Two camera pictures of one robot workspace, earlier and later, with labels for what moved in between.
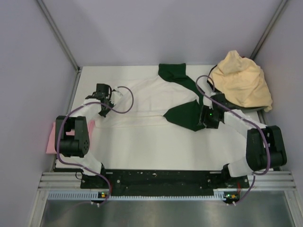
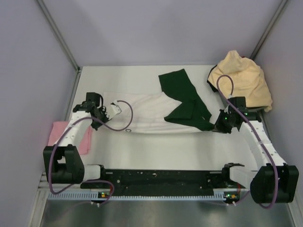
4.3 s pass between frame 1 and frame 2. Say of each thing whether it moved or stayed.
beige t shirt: stayed
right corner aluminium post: stayed
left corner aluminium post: stayed
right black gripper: moved
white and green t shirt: moved
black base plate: stayed
